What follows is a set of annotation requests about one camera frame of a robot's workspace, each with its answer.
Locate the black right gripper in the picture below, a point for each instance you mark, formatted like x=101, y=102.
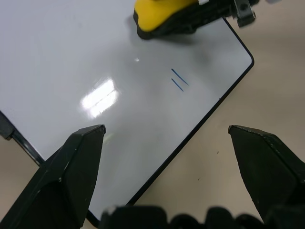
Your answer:
x=244, y=13

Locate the yellow eraser with black felt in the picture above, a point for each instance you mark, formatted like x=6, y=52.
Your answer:
x=152, y=14

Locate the black whiteboard corner bracket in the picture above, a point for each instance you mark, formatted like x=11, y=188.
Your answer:
x=6, y=126

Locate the white whiteboard with black frame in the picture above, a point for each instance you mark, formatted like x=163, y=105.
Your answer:
x=71, y=59

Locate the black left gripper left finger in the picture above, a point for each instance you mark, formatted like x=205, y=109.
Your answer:
x=59, y=181

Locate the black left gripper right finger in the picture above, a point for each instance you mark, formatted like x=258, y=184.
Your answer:
x=269, y=171

